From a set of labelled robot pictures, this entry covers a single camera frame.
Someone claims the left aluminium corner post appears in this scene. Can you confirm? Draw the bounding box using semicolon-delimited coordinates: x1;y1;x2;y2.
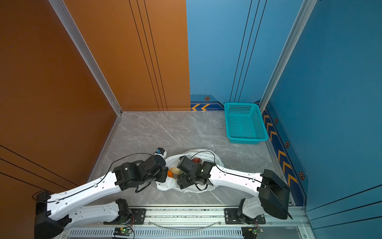
49;0;123;116

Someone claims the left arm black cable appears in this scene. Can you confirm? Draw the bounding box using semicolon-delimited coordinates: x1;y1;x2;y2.
32;153;156;204

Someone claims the right aluminium corner post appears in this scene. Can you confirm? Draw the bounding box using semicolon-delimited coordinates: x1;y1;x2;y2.
259;0;317;113

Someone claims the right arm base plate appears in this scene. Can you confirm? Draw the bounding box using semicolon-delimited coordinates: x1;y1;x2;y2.
224;208;266;225

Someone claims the aluminium corner post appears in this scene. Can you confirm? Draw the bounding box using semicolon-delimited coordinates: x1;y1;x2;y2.
259;0;317;113
49;0;123;116

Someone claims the white plastic bag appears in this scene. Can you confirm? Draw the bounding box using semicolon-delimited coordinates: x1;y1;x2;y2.
156;149;224;193

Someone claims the red apple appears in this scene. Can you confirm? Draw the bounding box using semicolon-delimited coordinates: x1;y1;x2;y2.
192;158;202;164

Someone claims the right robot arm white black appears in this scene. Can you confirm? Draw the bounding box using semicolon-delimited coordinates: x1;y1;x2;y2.
177;156;292;224

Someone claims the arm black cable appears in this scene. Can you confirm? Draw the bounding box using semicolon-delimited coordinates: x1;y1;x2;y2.
187;150;293;220
32;153;156;204

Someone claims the left green circuit board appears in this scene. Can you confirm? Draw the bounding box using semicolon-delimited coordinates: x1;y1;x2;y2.
112;227;135;239

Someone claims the teal plastic basket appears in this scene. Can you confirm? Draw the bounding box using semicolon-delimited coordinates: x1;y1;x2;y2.
224;103;269;144

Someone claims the aluminium mounting rail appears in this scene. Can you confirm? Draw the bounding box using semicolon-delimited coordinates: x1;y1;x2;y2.
57;205;315;239

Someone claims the right circuit board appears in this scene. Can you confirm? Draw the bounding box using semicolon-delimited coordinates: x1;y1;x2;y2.
241;227;264;239

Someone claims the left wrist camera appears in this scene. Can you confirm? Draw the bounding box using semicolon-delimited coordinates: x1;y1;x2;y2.
154;147;167;158

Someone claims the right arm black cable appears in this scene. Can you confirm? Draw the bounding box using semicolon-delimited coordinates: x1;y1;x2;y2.
187;150;293;220

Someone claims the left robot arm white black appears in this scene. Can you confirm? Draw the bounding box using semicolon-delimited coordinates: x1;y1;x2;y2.
34;148;169;239

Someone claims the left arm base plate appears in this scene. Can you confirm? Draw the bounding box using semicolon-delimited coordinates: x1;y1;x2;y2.
103;208;146;226

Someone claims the beige round fruit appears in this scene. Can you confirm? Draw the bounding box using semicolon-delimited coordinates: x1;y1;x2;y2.
170;167;183;175

